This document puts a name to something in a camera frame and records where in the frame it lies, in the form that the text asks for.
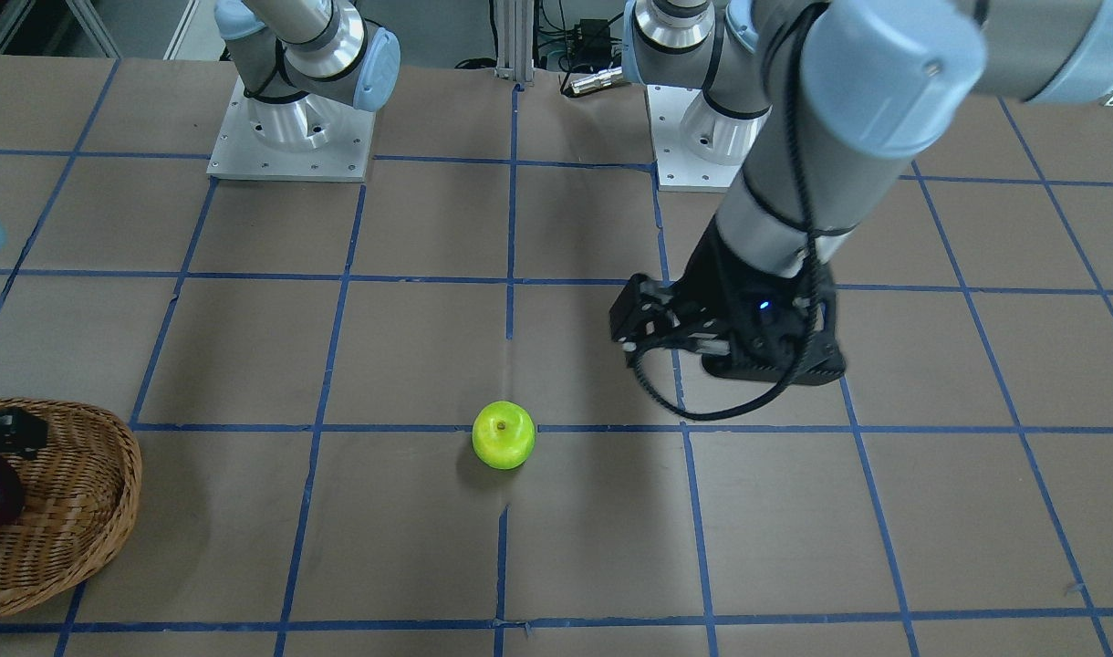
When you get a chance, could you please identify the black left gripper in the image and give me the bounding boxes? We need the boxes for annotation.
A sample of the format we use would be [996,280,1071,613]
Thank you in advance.
[609,219,811,352]

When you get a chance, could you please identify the green apple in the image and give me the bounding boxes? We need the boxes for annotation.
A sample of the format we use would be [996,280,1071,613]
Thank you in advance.
[472,400,536,471]

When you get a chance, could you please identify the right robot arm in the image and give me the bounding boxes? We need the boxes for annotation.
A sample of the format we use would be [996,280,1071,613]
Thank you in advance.
[209,1,400,182]

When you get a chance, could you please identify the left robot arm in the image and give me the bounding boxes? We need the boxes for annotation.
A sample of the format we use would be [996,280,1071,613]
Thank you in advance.
[609,1,1113,369]

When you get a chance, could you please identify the wicker basket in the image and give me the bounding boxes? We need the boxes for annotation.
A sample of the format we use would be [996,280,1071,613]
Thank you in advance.
[0,399,142,619]

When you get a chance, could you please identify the silver connector plug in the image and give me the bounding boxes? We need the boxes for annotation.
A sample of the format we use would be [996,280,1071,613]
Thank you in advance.
[560,67,630,99]

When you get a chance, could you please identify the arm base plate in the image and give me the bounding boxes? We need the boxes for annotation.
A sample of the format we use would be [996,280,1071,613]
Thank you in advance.
[206,79,376,183]
[647,86,769,193]

